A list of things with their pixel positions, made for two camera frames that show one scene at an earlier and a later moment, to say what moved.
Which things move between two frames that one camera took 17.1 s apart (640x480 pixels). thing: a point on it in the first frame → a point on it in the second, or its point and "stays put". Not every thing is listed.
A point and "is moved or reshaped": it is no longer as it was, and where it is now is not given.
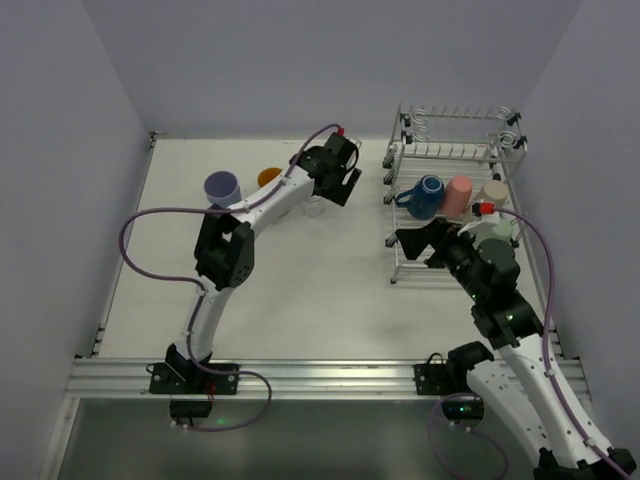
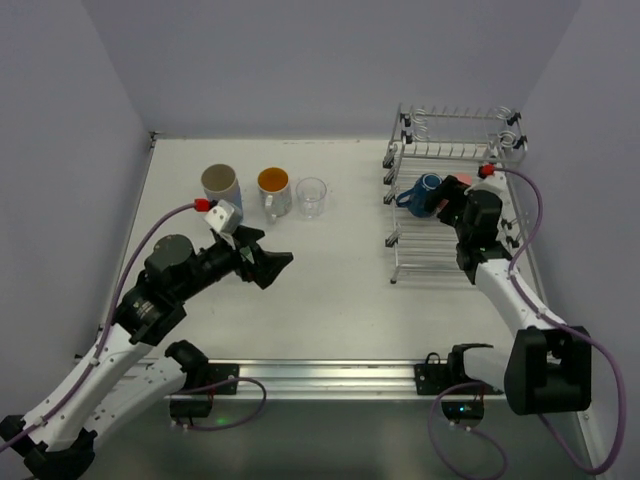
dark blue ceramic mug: [426, 197] stays put
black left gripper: [345, 185] → [250, 256]
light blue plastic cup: [229, 201] stays put
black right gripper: [436, 247] → [447, 197]
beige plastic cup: [496, 191] is moved or reshaped
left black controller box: [190, 408] stays put
